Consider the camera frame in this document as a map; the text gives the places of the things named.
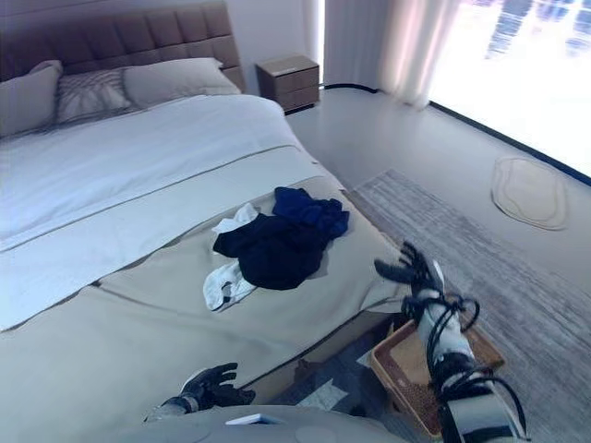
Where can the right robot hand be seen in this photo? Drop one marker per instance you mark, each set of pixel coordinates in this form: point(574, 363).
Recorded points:
point(412, 270)

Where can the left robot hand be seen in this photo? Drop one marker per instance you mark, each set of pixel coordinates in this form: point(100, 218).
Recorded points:
point(217, 387)

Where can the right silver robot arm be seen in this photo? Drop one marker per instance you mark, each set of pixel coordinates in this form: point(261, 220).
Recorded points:
point(454, 364)

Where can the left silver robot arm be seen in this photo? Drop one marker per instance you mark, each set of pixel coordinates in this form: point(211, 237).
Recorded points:
point(170, 408)

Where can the woven wicker basket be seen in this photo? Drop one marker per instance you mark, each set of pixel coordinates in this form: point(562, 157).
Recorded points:
point(408, 369)

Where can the bed with beige cover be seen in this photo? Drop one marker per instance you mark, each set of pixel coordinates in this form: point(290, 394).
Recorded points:
point(138, 258)

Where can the grey robot torso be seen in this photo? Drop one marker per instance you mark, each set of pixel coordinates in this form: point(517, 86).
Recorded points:
point(258, 427)

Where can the grey area rug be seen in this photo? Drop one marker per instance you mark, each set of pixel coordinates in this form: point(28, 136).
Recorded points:
point(485, 286)

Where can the white garment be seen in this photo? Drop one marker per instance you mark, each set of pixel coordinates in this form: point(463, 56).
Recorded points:
point(224, 283)

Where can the blue garment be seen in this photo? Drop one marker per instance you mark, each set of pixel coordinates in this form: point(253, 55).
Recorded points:
point(309, 211)

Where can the black garment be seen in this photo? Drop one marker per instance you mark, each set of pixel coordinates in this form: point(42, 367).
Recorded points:
point(272, 254)

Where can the small oval cream mat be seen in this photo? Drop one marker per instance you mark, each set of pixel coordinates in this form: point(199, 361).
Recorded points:
point(530, 192)

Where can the white sheer curtain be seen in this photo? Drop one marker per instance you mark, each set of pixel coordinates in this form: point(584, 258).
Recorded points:
point(406, 46)

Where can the brown wooden nightstand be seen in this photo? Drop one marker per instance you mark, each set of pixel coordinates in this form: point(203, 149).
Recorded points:
point(288, 83)

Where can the white duvet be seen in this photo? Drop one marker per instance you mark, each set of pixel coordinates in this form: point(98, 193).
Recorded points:
point(124, 171)

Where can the large beige pillow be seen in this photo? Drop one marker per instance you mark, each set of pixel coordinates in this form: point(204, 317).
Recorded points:
point(177, 78)

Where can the striped decorative pillow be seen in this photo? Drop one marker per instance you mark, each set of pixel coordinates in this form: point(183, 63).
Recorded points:
point(90, 94)

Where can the brown tufted headboard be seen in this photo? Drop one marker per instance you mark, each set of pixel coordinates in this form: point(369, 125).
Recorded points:
point(129, 37)

